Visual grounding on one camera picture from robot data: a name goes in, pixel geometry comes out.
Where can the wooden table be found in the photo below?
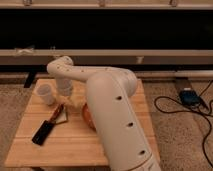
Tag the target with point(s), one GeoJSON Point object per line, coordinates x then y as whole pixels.
{"type": "Point", "coordinates": [70, 144]}

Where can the white sponge block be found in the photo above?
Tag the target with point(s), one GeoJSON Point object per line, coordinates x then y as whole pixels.
{"type": "Point", "coordinates": [62, 117]}

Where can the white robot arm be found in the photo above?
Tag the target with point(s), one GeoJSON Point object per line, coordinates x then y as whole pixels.
{"type": "Point", "coordinates": [108, 92]}

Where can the red pepper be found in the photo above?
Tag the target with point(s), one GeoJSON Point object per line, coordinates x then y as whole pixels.
{"type": "Point", "coordinates": [56, 113]}

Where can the orange ceramic bowl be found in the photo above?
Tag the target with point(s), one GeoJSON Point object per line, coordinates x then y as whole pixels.
{"type": "Point", "coordinates": [87, 117]}

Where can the white plastic cup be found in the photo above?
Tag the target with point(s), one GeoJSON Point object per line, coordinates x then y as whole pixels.
{"type": "Point", "coordinates": [44, 91]}

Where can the black smartphone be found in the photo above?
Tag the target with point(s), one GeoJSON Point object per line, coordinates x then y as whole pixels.
{"type": "Point", "coordinates": [42, 133]}

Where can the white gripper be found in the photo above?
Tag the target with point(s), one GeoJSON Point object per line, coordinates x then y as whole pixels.
{"type": "Point", "coordinates": [64, 86]}

